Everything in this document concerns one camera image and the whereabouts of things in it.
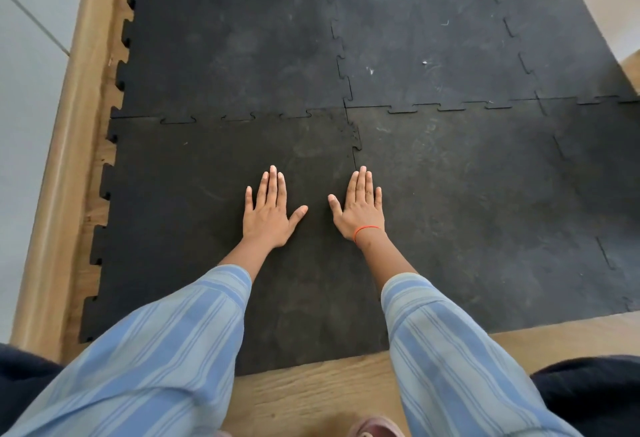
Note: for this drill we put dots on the dark navy cloth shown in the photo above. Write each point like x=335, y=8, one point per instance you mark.
x=22, y=381
x=595, y=391

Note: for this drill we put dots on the black interlocking foam mat tiles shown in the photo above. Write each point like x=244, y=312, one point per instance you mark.
x=450, y=176

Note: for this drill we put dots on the person's right hand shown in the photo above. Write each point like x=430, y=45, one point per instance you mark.
x=361, y=216

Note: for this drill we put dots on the blue striped left shirt sleeve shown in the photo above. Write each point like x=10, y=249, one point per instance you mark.
x=160, y=351

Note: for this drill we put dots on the person's left hand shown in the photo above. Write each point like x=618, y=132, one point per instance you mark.
x=267, y=221

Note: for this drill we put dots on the person's right thumb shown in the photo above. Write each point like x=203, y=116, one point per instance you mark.
x=336, y=206

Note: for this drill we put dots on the person's left little finger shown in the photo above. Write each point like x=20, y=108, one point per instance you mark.
x=248, y=199

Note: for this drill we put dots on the person's left thumb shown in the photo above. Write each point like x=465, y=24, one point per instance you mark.
x=298, y=214

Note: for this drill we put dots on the person's right forearm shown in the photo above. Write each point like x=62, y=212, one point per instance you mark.
x=382, y=256

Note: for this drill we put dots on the person's left middle finger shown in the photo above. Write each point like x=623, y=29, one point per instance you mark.
x=272, y=185

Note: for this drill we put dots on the blue striped right shirt sleeve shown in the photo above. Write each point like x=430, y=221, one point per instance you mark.
x=450, y=361

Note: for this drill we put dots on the person's right little finger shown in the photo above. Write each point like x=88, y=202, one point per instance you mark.
x=378, y=198

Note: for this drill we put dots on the person's left forearm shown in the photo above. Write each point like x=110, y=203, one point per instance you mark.
x=246, y=256

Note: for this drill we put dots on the pink shoe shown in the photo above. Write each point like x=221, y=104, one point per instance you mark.
x=377, y=427

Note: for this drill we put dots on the orange wrist band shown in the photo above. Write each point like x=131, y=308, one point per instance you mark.
x=362, y=229

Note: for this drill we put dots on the blue striped shirt sleeve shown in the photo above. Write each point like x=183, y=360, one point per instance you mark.
x=450, y=361
x=160, y=351

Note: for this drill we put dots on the person's right middle finger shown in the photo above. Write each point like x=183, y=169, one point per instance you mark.
x=361, y=184

